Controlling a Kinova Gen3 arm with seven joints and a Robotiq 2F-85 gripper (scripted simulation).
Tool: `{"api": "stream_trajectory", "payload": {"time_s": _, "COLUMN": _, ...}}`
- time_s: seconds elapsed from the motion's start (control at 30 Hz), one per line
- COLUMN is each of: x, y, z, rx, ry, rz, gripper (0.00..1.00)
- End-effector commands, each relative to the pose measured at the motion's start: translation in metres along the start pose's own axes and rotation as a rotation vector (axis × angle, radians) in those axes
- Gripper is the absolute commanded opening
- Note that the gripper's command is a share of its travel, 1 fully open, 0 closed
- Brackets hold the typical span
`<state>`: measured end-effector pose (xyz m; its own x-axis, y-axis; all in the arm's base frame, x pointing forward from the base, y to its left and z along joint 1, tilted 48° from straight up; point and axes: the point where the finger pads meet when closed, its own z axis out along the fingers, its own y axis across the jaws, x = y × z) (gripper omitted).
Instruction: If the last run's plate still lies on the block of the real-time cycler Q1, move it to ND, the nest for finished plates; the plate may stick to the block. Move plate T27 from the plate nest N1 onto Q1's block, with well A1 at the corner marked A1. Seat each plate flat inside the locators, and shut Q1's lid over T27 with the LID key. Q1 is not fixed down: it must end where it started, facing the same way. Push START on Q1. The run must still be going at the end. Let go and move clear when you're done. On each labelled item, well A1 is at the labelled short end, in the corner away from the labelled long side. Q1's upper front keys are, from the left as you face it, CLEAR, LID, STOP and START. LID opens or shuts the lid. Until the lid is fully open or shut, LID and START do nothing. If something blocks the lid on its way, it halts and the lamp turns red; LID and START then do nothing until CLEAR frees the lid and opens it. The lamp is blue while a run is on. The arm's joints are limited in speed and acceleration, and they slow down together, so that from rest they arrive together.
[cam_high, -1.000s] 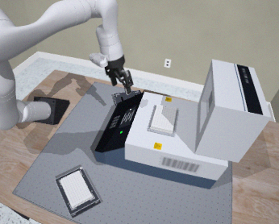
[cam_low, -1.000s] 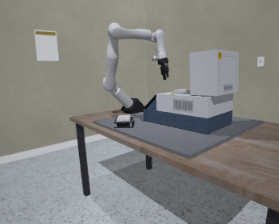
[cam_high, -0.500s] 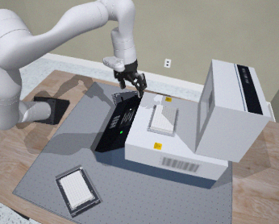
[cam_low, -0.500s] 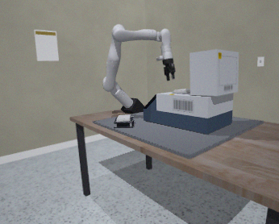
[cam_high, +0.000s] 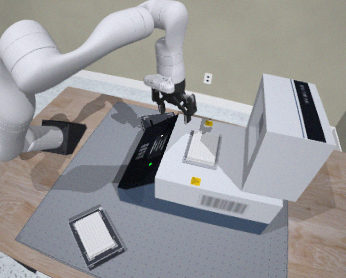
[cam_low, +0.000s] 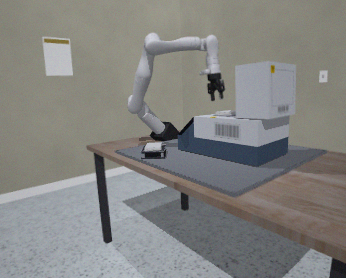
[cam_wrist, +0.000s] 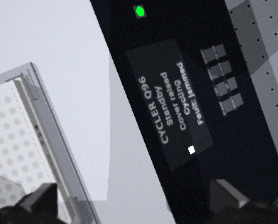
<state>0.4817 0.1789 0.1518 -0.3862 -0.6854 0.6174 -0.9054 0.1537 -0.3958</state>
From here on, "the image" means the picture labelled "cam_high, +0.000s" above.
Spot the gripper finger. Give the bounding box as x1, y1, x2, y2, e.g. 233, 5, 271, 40
171, 94, 197, 125
152, 89, 168, 115

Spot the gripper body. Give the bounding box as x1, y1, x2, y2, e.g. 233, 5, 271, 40
160, 79, 186, 106

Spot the white benchtop thermal cycler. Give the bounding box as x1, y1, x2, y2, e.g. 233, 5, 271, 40
117, 74, 336, 235

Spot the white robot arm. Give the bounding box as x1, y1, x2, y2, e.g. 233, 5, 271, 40
0, 0, 188, 162

